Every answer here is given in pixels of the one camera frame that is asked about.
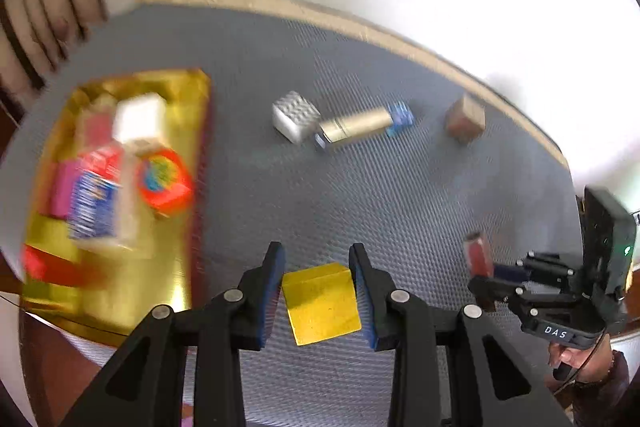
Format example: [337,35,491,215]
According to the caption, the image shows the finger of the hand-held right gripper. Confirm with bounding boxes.
[492,252,581,283]
[467,276,551,313]

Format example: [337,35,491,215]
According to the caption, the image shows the grey mesh mat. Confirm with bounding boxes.
[0,2,586,427]

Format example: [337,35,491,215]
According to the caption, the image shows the red block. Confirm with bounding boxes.
[22,244,108,290]

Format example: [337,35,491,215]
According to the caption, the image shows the plain white cube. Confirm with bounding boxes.
[112,93,168,142]

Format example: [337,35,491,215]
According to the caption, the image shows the person's right hand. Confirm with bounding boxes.
[547,339,613,383]

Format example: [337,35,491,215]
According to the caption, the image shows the small blue cube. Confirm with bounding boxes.
[385,101,416,138]

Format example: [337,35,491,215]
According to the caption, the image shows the gold rectangular box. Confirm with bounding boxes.
[314,106,393,152]

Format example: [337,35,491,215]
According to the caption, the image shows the clear card box blue label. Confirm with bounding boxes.
[67,144,143,250]

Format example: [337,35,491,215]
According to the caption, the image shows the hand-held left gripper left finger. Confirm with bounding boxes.
[60,241,287,427]

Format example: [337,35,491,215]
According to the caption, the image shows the small red cylinder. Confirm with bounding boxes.
[462,230,496,278]

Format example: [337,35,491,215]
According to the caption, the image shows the brown cardboard box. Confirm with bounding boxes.
[444,94,487,144]

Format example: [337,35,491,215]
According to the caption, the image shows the magenta block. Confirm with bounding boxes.
[47,159,83,220]

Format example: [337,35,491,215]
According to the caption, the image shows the white patterned cube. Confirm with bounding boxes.
[272,91,322,144]

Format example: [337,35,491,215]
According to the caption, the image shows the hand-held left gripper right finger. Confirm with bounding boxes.
[348,243,571,427]

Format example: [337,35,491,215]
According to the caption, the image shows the red tin box gold interior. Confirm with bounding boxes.
[20,67,213,350]

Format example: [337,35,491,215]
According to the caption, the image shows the person's dark sleeve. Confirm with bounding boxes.
[565,352,632,427]

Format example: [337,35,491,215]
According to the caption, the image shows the yellow cube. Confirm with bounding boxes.
[281,263,363,347]

